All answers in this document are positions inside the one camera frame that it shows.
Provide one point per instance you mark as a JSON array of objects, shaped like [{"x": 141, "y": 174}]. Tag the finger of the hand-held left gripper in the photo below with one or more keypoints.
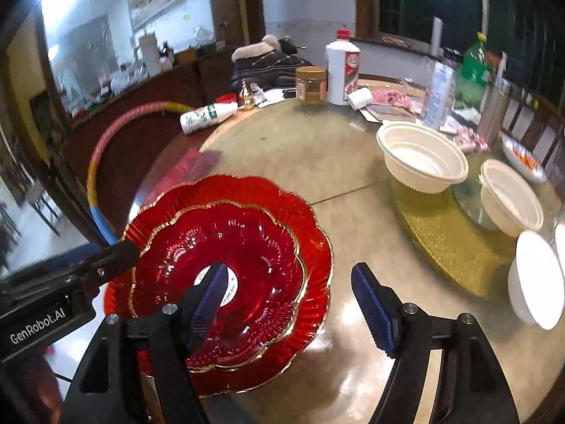
[{"x": 114, "y": 258}]

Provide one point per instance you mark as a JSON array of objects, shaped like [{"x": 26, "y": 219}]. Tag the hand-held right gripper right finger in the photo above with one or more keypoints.
[{"x": 375, "y": 313}]

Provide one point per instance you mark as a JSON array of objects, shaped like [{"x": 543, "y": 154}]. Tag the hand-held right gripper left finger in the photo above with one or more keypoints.
[{"x": 207, "y": 304}]

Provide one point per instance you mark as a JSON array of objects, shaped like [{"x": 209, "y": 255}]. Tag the small red glass plate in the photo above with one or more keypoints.
[{"x": 258, "y": 247}]

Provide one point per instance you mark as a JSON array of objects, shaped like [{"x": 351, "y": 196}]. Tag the large red glass plate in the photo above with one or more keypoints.
[{"x": 311, "y": 247}]

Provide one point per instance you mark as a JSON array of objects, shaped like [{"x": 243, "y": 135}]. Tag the gold glass turntable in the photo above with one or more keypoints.
[{"x": 441, "y": 234}]

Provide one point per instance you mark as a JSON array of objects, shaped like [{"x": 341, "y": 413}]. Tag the multicoloured hula hoop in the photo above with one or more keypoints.
[{"x": 132, "y": 117}]

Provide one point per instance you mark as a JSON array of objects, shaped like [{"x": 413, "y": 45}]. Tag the white milk bottle red cap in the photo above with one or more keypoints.
[{"x": 203, "y": 118}]

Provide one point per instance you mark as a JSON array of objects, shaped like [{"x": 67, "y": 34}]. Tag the small white bowl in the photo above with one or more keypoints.
[
  {"x": 536, "y": 274},
  {"x": 561, "y": 247}
]

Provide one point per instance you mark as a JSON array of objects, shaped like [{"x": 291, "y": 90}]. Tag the dark wooden sideboard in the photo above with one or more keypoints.
[{"x": 176, "y": 84}]

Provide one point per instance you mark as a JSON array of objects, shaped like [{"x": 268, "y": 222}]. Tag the pink snack packet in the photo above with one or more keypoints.
[{"x": 472, "y": 139}]

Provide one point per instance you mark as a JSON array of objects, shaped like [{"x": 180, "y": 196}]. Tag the small golden gourd bottle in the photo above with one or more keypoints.
[{"x": 247, "y": 97}]

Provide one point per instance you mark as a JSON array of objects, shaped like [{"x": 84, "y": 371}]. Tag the blue-rimmed dish with food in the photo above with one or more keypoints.
[{"x": 525, "y": 159}]

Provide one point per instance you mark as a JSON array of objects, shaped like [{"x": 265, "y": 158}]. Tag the white paper cup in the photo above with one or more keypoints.
[{"x": 359, "y": 97}]

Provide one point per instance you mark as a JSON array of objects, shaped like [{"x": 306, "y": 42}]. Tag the pink meat package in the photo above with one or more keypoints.
[{"x": 397, "y": 97}]

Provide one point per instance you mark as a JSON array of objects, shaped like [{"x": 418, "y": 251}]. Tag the small black box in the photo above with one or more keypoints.
[{"x": 289, "y": 94}]

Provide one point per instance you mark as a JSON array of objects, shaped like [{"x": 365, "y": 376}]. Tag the peanut butter jar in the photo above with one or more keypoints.
[{"x": 311, "y": 88}]

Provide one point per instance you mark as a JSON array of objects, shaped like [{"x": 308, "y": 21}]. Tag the steel thermos flask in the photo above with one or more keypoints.
[{"x": 492, "y": 110}]

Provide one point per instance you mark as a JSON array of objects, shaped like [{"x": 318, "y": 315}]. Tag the white liquor bottle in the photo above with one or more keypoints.
[{"x": 337, "y": 70}]

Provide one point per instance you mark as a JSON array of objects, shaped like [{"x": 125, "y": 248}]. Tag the black fur-lined boot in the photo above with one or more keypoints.
[{"x": 269, "y": 64}]

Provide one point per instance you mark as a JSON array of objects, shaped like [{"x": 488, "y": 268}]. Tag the wooden dining chair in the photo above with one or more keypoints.
[{"x": 529, "y": 119}]

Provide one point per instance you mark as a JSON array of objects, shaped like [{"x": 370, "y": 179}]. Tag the green soda bottle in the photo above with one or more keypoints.
[{"x": 474, "y": 66}]

